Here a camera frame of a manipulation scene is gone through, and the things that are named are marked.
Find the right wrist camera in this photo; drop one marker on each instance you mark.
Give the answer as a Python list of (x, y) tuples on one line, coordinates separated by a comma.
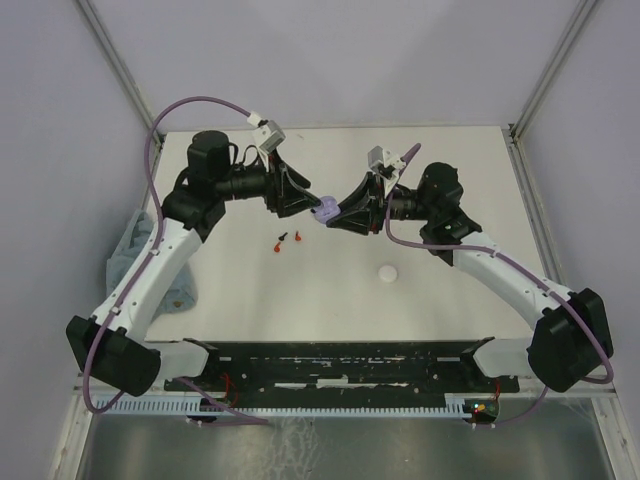
[(385, 164)]

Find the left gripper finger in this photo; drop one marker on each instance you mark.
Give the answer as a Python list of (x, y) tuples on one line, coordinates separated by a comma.
[(290, 179), (295, 202)]

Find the blue cloth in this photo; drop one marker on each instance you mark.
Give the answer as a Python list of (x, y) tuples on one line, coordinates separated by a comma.
[(182, 294)]

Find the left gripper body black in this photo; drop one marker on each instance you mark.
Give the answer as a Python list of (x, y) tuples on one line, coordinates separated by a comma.
[(273, 195)]

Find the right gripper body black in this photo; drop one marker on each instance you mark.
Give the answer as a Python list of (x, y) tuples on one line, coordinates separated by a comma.
[(378, 208)]

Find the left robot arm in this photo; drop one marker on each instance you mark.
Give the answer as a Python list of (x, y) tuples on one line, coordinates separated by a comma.
[(110, 345)]

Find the aluminium frame post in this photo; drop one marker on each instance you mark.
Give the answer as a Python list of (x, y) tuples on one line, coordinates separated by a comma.
[(115, 60), (574, 29)]

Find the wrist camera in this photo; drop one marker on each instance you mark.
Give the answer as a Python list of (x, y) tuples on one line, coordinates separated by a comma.
[(385, 164), (267, 134)]

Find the purple round case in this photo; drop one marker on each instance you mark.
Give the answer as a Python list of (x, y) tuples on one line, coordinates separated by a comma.
[(327, 210)]

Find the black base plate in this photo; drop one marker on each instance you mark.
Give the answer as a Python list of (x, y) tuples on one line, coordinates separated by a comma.
[(346, 374)]

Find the right aluminium frame post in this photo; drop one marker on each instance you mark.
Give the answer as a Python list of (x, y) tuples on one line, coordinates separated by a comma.
[(574, 29)]

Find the light blue cable duct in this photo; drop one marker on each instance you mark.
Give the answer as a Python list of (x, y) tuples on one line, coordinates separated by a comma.
[(196, 406)]

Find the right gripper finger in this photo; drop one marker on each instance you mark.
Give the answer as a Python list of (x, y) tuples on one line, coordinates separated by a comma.
[(359, 195), (354, 221)]

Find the white earbud charging case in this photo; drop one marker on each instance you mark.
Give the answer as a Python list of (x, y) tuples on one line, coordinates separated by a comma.
[(388, 273)]

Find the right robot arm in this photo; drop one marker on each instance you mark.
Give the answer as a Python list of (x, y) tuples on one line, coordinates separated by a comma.
[(570, 339)]

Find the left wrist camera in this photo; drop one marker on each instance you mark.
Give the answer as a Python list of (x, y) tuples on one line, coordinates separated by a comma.
[(267, 134)]

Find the left aluminium frame post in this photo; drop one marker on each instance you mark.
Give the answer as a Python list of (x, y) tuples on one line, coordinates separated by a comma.
[(115, 60)]

